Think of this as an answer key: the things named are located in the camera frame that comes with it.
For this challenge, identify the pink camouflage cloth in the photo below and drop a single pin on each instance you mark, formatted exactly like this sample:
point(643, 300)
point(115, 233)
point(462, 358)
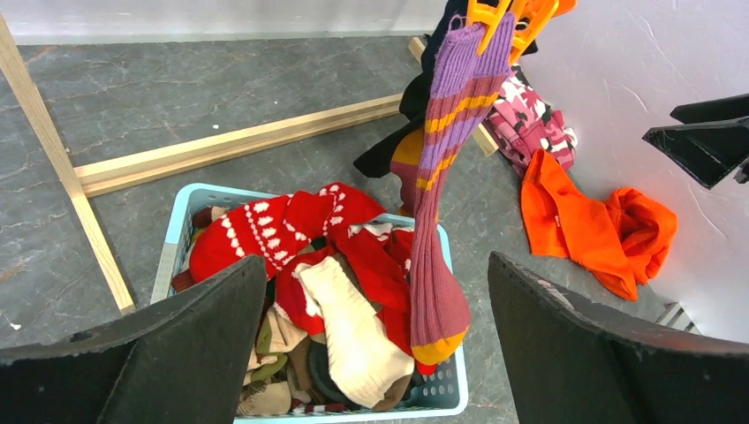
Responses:
point(521, 122)

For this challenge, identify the red sock in basket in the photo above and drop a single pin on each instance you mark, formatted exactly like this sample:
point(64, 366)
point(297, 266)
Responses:
point(379, 255)

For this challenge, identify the tan sock in basket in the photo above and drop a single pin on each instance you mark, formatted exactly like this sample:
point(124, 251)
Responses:
point(265, 388)

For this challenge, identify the wooden hanger stand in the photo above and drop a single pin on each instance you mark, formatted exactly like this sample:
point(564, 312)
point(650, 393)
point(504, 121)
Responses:
point(87, 181)

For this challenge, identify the cream white sock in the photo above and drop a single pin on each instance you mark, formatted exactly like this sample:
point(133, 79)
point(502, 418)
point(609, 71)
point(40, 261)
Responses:
point(366, 366)

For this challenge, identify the red white patterned sock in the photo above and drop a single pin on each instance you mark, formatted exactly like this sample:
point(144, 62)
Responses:
point(277, 229)

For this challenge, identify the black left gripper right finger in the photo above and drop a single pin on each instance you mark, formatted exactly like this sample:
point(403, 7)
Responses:
point(574, 360)

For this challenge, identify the orange clothespin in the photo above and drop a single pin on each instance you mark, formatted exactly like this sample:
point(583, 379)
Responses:
point(530, 18)

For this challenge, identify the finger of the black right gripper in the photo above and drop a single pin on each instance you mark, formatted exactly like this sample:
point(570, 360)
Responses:
point(710, 141)

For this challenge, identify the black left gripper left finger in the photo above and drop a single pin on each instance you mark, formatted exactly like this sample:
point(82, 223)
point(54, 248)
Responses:
point(181, 360)

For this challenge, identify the orange cloth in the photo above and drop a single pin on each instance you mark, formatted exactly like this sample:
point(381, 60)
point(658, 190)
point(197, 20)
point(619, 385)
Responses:
point(622, 241)

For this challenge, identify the light blue laundry basket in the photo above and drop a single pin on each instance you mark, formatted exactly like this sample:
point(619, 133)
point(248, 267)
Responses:
point(444, 393)

